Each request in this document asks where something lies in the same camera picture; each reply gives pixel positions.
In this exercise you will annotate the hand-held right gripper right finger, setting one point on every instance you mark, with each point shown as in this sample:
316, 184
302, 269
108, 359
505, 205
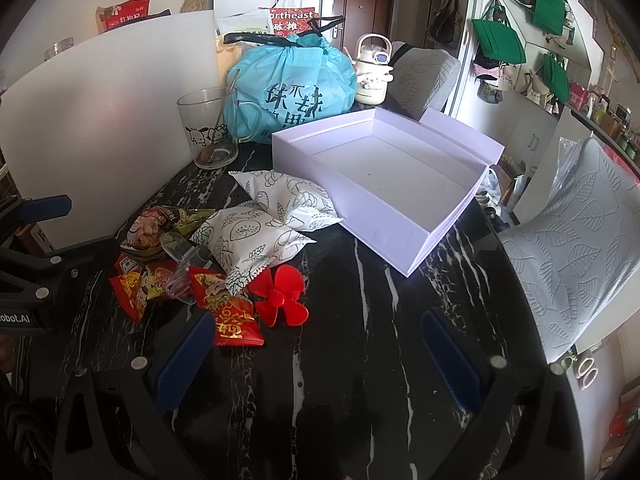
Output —
450, 365

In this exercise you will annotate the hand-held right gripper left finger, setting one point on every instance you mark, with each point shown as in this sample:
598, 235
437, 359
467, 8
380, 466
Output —
185, 355

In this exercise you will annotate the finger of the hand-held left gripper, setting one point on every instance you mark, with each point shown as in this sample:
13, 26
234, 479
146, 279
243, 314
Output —
45, 207
85, 255

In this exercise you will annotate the red ketchup packet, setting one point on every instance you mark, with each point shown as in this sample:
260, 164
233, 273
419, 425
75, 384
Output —
127, 262

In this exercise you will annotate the red gold print packet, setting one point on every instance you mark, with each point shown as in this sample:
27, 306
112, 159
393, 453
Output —
232, 322

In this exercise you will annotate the brown meat snack packet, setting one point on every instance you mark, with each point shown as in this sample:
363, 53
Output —
145, 230

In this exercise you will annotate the white leaf print packet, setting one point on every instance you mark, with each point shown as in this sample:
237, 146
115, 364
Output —
245, 245

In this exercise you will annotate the white croissant print packet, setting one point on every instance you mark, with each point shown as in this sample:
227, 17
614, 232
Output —
280, 190

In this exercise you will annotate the pale lavender box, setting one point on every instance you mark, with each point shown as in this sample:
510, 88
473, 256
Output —
390, 170

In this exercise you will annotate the orange canister white label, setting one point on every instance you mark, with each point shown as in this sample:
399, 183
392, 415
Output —
37, 237

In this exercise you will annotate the red cartoon snack packet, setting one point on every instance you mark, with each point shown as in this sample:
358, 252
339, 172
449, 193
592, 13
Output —
137, 290

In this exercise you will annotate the clear plastic spoon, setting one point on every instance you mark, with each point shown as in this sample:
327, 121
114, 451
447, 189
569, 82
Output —
175, 245
181, 285

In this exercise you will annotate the white foam board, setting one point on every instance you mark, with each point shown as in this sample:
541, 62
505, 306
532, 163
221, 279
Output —
100, 110

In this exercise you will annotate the glass jar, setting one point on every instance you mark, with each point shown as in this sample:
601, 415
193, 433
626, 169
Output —
60, 47

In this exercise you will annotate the grey leaf-embossed chair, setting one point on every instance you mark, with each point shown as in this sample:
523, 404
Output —
420, 80
575, 260

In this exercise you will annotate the cartoon print glass cup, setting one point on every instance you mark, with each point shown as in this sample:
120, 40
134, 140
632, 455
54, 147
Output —
200, 120

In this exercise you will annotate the red dried fruit bag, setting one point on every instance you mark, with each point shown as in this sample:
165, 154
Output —
125, 17

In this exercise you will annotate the brown kraft paper bag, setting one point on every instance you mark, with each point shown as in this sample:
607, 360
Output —
227, 60

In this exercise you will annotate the clear plastic bag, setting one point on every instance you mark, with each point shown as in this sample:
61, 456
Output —
567, 155

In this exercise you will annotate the white cabinet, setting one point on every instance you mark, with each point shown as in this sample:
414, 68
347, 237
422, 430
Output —
525, 130

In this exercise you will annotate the woven straw fan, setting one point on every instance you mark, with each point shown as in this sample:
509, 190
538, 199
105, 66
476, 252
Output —
194, 1

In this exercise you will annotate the white green label packet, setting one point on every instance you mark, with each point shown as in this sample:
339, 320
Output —
245, 22

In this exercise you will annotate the cream water bottle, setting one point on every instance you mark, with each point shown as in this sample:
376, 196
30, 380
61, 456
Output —
370, 90

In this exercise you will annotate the white tote bag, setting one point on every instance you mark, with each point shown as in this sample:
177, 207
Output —
512, 80

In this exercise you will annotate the cluttered shelf of bottles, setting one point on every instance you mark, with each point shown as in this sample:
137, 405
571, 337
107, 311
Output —
610, 120

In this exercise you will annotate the red rice bag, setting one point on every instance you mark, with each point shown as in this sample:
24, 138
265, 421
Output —
295, 17

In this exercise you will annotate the green tote bag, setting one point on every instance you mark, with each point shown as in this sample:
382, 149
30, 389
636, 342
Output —
500, 40

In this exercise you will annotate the dark hanging bag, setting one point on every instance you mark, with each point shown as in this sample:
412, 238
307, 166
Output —
445, 22

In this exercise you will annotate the brown door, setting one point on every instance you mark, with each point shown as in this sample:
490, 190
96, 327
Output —
360, 5

